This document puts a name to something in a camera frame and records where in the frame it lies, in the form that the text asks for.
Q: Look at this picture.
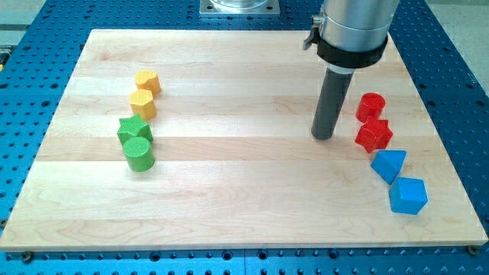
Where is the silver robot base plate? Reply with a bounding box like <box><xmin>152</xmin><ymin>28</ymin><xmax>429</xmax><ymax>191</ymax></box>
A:
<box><xmin>199</xmin><ymin>0</ymin><xmax>280</xmax><ymax>16</ymax></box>

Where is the wooden board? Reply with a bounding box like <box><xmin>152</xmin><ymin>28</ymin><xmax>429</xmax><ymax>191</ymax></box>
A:
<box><xmin>1</xmin><ymin>29</ymin><xmax>487</xmax><ymax>251</ymax></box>

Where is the red cylinder block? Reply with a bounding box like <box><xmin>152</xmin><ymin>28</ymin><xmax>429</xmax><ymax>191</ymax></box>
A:
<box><xmin>355</xmin><ymin>92</ymin><xmax>386</xmax><ymax>122</ymax></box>

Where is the yellow heart block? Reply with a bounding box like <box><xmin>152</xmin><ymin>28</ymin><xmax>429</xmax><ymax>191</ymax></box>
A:
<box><xmin>134</xmin><ymin>70</ymin><xmax>161</xmax><ymax>94</ymax></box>

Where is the blue cube block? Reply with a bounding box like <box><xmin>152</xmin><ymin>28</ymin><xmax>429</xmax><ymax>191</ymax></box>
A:
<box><xmin>389</xmin><ymin>177</ymin><xmax>428</xmax><ymax>215</ymax></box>

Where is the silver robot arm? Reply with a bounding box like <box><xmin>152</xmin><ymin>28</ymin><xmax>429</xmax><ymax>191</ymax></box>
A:
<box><xmin>303</xmin><ymin>0</ymin><xmax>399</xmax><ymax>140</ymax></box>

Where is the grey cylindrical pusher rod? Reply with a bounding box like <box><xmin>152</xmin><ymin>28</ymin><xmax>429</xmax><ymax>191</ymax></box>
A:
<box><xmin>311</xmin><ymin>64</ymin><xmax>355</xmax><ymax>140</ymax></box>

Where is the red star block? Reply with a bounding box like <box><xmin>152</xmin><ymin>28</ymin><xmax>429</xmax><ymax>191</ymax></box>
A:
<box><xmin>355</xmin><ymin>116</ymin><xmax>393</xmax><ymax>154</ymax></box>

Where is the blue triangle block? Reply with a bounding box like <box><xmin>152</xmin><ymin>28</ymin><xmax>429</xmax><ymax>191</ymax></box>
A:
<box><xmin>371</xmin><ymin>150</ymin><xmax>407</xmax><ymax>185</ymax></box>

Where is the green cylinder block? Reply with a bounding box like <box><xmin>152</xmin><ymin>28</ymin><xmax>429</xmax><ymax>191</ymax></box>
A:
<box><xmin>122</xmin><ymin>137</ymin><xmax>155</xmax><ymax>172</ymax></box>

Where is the yellow hexagon block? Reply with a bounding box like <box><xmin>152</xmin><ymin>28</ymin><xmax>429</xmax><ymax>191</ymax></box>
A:
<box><xmin>129</xmin><ymin>89</ymin><xmax>157</xmax><ymax>121</ymax></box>

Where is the green star block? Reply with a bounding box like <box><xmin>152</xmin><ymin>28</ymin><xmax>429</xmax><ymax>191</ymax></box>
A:
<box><xmin>117</xmin><ymin>115</ymin><xmax>154</xmax><ymax>145</ymax></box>

